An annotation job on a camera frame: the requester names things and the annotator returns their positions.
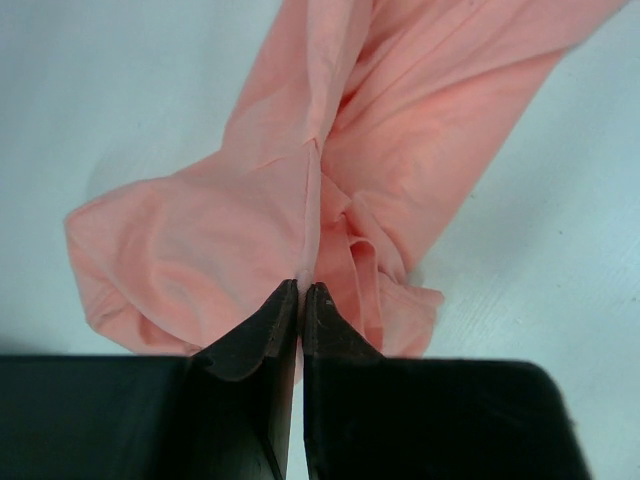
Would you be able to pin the pink t shirt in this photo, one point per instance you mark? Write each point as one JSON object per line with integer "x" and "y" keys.
{"x": 360, "y": 130}

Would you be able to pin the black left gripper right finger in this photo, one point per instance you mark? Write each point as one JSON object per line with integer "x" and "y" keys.
{"x": 368, "y": 416}

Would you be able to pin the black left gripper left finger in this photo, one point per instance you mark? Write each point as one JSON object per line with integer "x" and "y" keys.
{"x": 222, "y": 413}

